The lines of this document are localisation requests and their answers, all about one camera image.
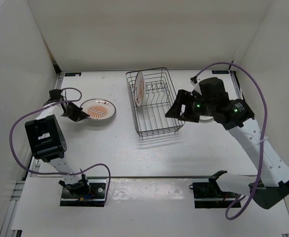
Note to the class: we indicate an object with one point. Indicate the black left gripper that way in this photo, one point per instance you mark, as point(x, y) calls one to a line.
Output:
point(80, 114)

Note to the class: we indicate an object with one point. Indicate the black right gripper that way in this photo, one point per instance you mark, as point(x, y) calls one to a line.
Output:
point(185, 98)

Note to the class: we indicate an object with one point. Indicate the orange sunburst pattern plate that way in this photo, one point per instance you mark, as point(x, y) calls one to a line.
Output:
point(98, 109)

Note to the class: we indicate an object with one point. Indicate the white plate with dark rim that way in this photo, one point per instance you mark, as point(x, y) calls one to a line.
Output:
point(206, 119)

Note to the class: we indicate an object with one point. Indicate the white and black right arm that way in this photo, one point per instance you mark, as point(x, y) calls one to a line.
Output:
point(210, 99)

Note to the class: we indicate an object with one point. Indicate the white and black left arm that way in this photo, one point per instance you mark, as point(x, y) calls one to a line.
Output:
point(48, 143)

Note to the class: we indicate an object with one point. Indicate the grey wire dish rack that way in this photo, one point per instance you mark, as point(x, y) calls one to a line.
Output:
point(159, 95)

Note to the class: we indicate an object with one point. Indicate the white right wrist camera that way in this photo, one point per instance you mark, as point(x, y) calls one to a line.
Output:
point(196, 89)

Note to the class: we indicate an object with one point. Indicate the aluminium table edge rail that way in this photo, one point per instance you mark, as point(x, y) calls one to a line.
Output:
point(128, 177)

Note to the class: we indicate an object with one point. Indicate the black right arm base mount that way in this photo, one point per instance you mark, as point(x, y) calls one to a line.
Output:
point(206, 197)

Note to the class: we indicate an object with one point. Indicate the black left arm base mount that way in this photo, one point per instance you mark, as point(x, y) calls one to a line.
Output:
point(94, 197)

